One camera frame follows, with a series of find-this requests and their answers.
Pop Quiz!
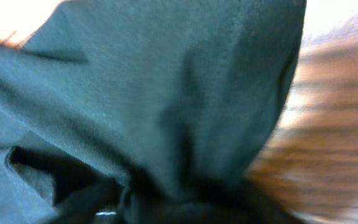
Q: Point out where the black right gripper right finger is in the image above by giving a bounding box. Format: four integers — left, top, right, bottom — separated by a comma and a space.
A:
216, 179, 305, 224

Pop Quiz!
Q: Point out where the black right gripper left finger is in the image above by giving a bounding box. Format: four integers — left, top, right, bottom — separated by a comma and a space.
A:
47, 180, 123, 224

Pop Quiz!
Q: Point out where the black t-shirt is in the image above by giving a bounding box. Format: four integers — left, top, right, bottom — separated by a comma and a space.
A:
0, 0, 306, 223

